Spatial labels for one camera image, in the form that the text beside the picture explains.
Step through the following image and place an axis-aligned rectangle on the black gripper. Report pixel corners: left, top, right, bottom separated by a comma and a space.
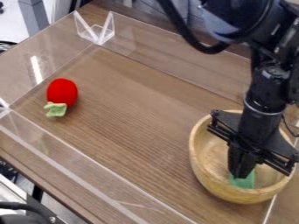
208, 106, 299, 179

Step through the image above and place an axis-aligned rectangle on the green rectangular block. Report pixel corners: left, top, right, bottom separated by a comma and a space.
228, 171, 254, 189

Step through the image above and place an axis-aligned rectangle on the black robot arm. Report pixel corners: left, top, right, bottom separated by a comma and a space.
202, 0, 299, 179

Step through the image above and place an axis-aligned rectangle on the brown wooden bowl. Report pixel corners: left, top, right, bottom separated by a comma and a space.
188, 115, 294, 205

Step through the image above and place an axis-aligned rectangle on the red plush strawberry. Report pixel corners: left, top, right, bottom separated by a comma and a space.
42, 78, 78, 117

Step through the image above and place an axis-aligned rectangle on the black equipment under table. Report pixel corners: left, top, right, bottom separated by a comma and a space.
0, 194, 67, 224

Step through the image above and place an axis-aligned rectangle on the black cable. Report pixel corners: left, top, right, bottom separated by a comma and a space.
156, 0, 230, 55

